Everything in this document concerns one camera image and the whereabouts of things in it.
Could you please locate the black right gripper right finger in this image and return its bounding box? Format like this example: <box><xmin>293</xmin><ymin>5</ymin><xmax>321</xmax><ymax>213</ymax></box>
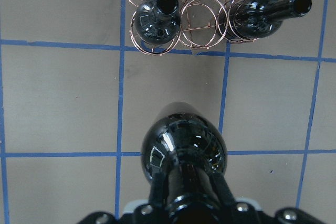
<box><xmin>211</xmin><ymin>173</ymin><xmax>236</xmax><ymax>206</ymax></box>

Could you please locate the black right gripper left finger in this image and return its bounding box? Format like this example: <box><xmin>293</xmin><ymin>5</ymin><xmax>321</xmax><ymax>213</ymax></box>
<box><xmin>148</xmin><ymin>173</ymin><xmax>165</xmax><ymax>208</ymax></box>

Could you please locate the dark glass wine bottle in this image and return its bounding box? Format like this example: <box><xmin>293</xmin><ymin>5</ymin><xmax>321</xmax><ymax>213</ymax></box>
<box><xmin>141</xmin><ymin>101</ymin><xmax>228</xmax><ymax>224</ymax></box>

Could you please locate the dark wine bottle in basket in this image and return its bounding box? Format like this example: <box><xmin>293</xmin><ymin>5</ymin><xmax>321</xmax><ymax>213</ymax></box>
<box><xmin>133</xmin><ymin>0</ymin><xmax>181</xmax><ymax>46</ymax></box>

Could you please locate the copper wire wine basket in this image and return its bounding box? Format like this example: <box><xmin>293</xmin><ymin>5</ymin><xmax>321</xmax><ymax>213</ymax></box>
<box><xmin>119</xmin><ymin>0</ymin><xmax>276</xmax><ymax>56</ymax></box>

